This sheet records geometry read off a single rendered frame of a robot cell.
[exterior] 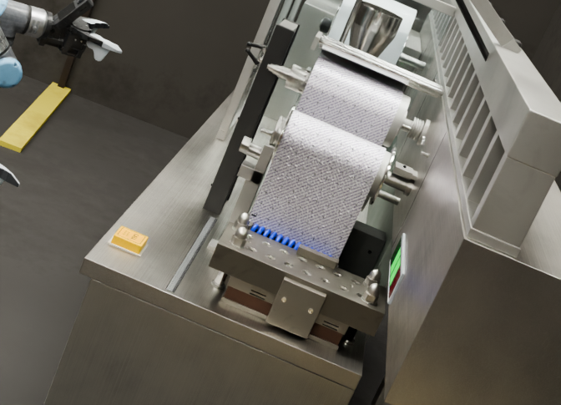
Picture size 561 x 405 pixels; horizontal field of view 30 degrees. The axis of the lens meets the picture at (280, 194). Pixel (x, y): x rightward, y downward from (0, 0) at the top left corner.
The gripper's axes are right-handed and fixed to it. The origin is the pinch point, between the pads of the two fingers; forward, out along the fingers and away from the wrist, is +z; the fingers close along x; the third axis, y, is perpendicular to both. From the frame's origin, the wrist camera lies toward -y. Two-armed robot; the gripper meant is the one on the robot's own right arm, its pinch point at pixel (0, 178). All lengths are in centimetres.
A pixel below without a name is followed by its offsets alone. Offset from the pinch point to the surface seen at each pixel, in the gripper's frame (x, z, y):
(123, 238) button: -75, -11, 21
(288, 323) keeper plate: -80, 31, 20
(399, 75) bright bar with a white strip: -122, 18, -38
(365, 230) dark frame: -109, 31, -1
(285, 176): -93, 12, -6
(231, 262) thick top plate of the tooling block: -75, 15, 13
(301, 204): -95, 17, -2
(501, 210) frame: -21, 68, -29
